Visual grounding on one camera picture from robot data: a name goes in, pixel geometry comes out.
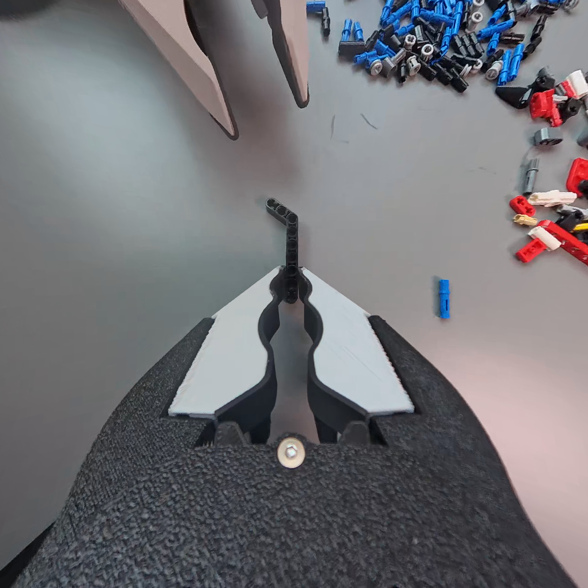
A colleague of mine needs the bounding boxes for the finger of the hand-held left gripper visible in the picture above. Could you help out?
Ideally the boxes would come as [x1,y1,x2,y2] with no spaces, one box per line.
[119,0,240,141]
[250,0,310,109]

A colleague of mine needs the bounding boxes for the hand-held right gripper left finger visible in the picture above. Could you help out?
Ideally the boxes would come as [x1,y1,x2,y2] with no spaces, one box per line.
[168,266,283,444]

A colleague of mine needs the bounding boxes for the black bent beam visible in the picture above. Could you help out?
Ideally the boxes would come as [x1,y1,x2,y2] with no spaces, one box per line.
[266,198,300,304]

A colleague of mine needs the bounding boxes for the pile of blue black pins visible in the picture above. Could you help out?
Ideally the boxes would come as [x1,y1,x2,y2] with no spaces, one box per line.
[339,0,580,93]

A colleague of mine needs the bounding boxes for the pile of mixed building pieces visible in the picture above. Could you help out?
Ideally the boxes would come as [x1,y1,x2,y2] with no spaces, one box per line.
[496,68,588,266]

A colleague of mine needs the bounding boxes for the grey desk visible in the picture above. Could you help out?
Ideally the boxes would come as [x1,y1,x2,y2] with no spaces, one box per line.
[0,0,588,588]

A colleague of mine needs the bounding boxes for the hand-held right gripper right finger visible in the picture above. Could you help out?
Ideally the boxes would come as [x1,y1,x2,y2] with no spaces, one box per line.
[298,266,415,444]

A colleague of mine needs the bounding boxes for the joined blue and black pins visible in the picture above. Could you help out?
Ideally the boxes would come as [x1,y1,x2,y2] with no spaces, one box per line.
[306,1,331,37]

